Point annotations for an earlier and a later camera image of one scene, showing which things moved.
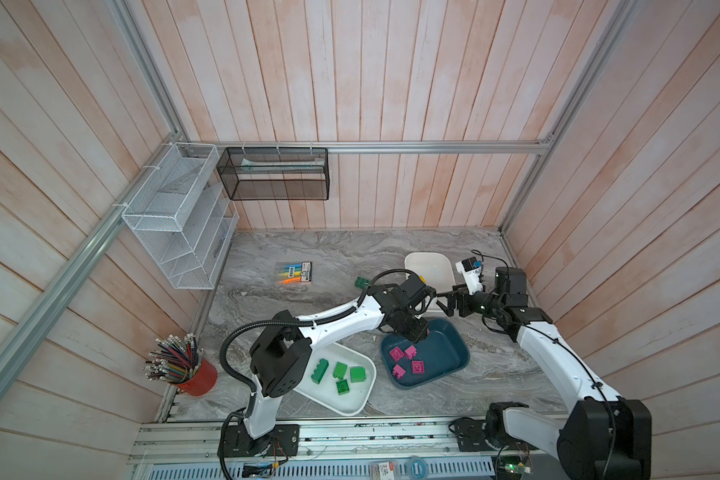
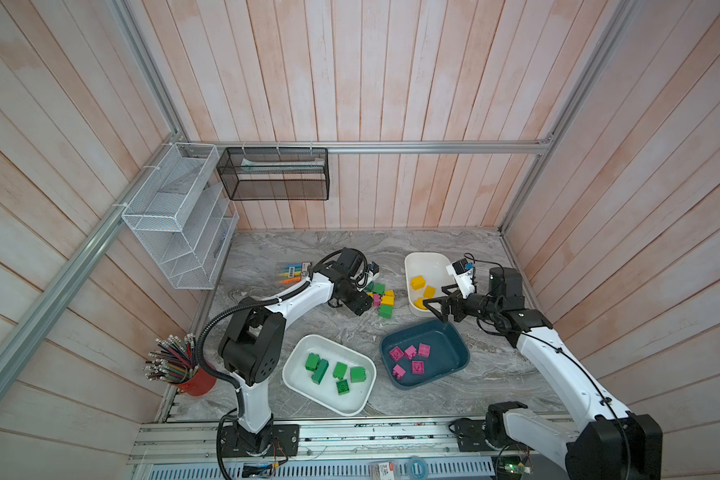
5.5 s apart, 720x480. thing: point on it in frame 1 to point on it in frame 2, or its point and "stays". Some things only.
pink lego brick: (410, 352) stays
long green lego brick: (320, 370) stays
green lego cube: (340, 370) stays
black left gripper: (415, 334) to (360, 305)
